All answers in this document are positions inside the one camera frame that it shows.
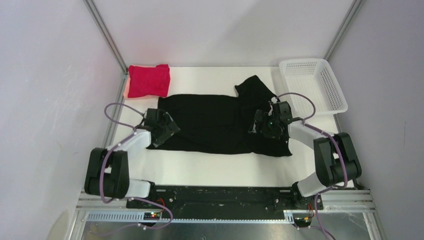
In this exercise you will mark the aluminium frame post right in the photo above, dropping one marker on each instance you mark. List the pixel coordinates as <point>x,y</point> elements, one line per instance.
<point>345,25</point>

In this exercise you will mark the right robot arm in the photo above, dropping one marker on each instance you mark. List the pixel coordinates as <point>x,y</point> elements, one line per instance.
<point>335,158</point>

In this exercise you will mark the aluminium frame post left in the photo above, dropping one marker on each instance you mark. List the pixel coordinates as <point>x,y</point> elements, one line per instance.
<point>106,34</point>

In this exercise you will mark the aluminium front rail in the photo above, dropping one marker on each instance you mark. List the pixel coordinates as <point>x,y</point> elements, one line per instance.
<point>349,201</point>

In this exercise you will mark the white plastic basket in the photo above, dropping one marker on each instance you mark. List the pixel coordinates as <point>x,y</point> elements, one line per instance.
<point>315,79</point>

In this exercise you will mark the aluminium frame post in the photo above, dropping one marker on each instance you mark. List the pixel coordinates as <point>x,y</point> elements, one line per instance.
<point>345,25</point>
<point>106,34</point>

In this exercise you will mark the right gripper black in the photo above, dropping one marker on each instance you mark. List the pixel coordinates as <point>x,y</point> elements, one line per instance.
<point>264,116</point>

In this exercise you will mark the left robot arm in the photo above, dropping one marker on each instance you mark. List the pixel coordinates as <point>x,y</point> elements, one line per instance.
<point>108,173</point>

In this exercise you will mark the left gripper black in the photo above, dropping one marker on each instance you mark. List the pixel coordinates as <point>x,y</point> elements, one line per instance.
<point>170,129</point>

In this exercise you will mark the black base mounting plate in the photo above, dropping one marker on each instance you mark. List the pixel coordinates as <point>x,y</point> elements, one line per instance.
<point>229,202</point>

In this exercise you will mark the folded peach t shirt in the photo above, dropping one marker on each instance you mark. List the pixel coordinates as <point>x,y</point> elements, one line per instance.
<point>127,90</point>

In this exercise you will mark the folded red t shirt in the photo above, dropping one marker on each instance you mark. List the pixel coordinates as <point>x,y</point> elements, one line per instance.
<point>146,80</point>

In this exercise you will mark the black t shirt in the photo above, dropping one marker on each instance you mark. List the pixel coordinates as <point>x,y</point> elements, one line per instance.
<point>219,124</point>

